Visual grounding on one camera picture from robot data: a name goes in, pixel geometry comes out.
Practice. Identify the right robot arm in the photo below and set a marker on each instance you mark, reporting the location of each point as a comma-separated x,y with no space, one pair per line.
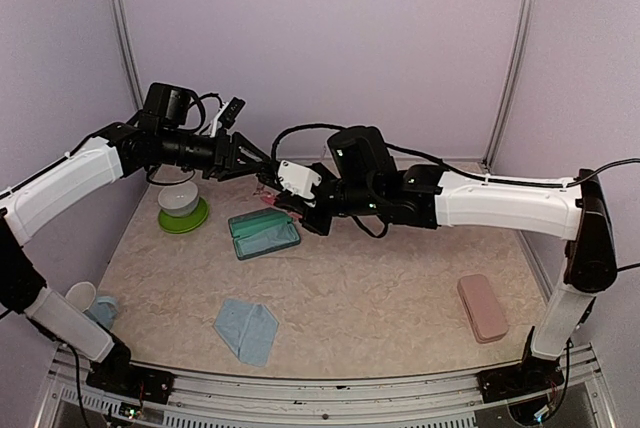
433,194

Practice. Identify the folded light blue cloth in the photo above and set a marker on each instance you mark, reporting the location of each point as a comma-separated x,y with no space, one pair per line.
248,330

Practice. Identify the right aluminium corner post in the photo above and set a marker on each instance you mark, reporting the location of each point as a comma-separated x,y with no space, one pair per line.
510,83

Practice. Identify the white bowl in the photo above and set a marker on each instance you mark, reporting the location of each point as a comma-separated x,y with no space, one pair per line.
179,200

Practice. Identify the light blue mug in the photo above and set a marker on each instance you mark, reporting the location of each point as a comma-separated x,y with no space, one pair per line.
99,308

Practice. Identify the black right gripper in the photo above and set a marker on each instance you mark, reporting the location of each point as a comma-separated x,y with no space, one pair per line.
296,204

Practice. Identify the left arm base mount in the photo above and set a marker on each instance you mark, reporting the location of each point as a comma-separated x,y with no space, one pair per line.
116,374

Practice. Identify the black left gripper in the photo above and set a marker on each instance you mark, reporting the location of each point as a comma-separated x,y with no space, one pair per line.
226,164

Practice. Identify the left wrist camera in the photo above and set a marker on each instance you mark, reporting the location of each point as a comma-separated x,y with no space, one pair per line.
226,116

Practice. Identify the green plate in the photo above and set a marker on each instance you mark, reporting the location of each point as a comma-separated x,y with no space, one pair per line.
186,224

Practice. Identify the aluminium corner post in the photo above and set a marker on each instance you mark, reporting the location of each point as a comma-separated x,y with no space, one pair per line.
118,13
510,83

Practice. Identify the pink glasses case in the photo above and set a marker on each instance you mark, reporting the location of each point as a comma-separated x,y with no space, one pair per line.
485,314

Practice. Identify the square light blue cloth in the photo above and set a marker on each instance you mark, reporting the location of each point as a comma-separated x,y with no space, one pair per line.
268,239

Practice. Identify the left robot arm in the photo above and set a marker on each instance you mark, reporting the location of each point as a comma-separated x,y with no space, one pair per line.
155,136

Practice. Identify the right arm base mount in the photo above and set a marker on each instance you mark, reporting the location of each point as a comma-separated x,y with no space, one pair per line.
529,375

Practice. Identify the grey-blue glasses case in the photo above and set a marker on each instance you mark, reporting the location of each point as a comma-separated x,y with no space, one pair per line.
251,223

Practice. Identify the front aluminium rail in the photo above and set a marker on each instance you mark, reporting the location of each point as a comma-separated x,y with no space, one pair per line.
449,399

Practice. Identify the red lens pink sunglasses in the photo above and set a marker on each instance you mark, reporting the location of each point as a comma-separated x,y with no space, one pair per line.
268,197

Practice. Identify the left aluminium corner post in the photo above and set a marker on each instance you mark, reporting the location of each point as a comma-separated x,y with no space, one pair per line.
118,13

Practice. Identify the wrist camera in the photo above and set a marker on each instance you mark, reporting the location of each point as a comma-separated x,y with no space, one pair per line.
297,179
226,116

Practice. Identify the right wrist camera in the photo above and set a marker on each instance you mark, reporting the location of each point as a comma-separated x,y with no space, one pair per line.
297,179

